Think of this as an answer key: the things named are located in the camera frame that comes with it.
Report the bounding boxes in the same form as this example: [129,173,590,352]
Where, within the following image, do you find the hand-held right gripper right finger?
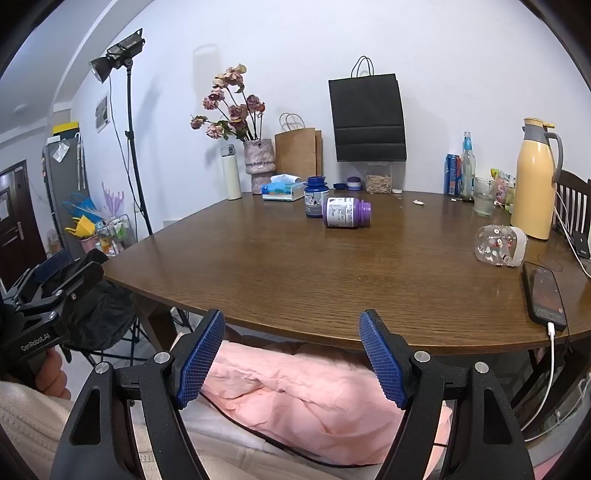
[358,309,536,480]

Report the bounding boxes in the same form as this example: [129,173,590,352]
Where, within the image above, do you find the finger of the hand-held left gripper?
[15,261,105,325]
[0,248,110,306]

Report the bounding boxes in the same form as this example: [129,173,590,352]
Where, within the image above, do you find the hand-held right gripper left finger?
[50,308,226,480]

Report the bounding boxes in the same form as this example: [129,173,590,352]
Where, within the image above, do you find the clear printed cup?
[475,224,528,267]

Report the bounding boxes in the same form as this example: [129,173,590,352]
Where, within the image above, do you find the person's left forearm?
[0,379,77,480]

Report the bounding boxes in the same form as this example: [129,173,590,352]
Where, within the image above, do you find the person's left hand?
[34,348,73,401]

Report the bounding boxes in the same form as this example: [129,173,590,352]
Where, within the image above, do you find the pink bucket with tools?
[62,191,100,253]

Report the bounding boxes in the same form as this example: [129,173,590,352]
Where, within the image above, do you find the black cloth on chair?
[65,276,140,358]

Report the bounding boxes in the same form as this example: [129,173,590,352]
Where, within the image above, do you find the dark brown door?
[0,161,47,288]

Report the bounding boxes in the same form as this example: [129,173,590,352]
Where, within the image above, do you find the grey refrigerator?
[43,134,100,259]

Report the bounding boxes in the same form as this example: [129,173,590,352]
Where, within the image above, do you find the purple coral ornament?
[102,182,127,219]

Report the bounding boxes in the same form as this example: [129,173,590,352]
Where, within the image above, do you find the white cloth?
[184,406,382,480]

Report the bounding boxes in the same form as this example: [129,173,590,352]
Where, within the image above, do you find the pink blanket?
[173,339,453,467]

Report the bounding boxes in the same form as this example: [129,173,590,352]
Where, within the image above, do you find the purple cap pill bottle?
[323,196,372,229]

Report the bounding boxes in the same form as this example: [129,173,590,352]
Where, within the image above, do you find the black smartphone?
[522,261,568,332]

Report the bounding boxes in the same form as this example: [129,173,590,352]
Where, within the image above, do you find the dark blue pill bottle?
[304,176,329,219]

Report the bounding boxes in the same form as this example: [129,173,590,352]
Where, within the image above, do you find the clear cereal container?
[366,161,393,195]

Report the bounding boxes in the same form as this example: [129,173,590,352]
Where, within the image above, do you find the white thermos bottle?
[221,144,243,200]

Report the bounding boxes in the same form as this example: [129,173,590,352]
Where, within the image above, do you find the clear drinking glass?
[474,178,498,217]

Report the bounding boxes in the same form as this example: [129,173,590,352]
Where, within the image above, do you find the blue tissue box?
[261,174,308,202]

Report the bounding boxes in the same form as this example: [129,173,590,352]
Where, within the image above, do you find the blue drink can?
[444,154,463,195]

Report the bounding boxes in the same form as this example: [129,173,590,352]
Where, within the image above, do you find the pink textured vase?
[243,138,277,195]

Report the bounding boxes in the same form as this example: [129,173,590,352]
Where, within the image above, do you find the clear glass bottle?
[461,132,476,202]

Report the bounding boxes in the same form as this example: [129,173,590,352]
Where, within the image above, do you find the colourful snack packets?
[489,168,517,213]

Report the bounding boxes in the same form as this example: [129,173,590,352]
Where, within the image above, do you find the black studio light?
[89,28,146,84]

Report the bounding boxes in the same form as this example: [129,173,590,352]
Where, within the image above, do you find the brown paper bag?
[274,113,323,178]

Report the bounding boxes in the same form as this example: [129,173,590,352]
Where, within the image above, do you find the dried pink flowers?
[190,65,266,142]

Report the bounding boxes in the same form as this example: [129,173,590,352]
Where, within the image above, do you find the black power adapter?
[570,231,591,259]

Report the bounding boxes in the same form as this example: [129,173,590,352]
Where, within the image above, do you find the yellow thermos jug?
[510,118,564,241]

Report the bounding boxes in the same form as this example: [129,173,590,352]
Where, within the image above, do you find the black paper bag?
[329,56,408,163]

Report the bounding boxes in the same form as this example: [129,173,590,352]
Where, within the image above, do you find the dark wooden chair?
[510,170,591,444]

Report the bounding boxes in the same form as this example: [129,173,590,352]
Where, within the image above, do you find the white wire trolley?
[95,215,137,257]

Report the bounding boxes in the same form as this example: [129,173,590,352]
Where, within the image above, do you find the thin black cable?
[203,397,450,467]

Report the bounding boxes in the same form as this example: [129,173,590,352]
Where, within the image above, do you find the white wall panel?
[93,96,112,134]

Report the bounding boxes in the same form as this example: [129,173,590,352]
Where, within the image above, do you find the white charging cable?
[517,322,560,433]

